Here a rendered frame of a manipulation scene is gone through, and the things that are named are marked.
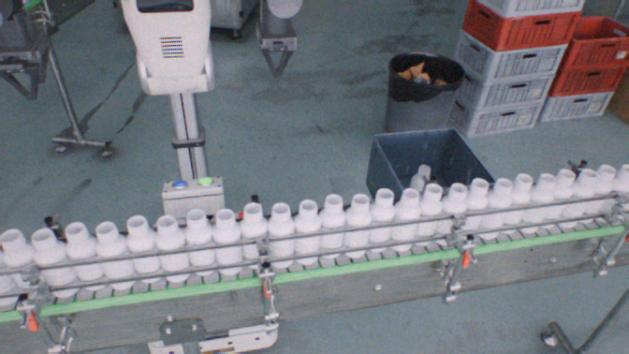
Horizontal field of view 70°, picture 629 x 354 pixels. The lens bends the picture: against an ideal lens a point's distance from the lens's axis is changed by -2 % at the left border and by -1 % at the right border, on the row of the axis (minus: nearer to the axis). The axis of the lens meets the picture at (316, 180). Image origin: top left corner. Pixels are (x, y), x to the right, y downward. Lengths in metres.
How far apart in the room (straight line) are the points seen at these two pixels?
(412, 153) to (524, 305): 1.11
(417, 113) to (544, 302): 1.21
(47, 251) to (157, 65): 0.62
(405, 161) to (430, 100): 1.06
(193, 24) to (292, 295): 0.77
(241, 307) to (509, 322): 1.56
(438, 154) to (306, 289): 0.86
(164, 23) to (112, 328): 0.78
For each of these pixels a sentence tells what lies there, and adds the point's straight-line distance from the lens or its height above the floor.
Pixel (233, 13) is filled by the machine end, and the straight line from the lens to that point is 4.59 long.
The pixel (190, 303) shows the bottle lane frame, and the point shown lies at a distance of 1.10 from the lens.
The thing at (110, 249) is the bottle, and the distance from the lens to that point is 1.00.
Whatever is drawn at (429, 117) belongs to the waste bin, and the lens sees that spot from 2.81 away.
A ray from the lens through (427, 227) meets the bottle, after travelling 1.11.
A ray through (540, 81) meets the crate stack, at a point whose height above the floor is 0.40.
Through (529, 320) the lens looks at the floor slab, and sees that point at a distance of 2.45.
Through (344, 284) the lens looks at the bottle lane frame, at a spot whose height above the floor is 0.94.
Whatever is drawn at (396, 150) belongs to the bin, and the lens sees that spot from 1.67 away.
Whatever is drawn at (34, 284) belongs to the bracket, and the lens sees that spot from 1.06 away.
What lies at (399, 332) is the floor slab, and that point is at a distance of 2.20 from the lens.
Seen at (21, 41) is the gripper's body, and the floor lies 1.50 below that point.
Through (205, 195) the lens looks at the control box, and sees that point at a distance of 1.10.
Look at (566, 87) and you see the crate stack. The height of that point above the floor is 0.29.
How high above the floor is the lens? 1.83
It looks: 40 degrees down
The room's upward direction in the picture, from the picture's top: 4 degrees clockwise
